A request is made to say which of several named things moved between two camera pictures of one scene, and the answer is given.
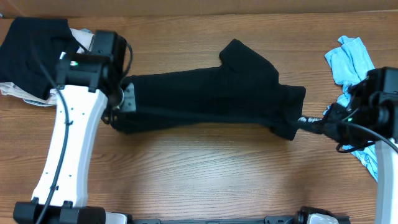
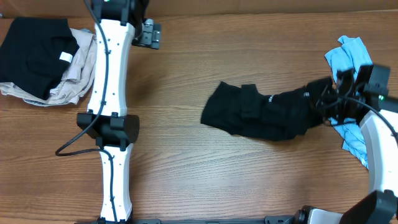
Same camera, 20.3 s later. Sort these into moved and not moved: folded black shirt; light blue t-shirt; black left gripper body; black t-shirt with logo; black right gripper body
Moved: black left gripper body; black right gripper body; black t-shirt with logo
Not moved: folded black shirt; light blue t-shirt
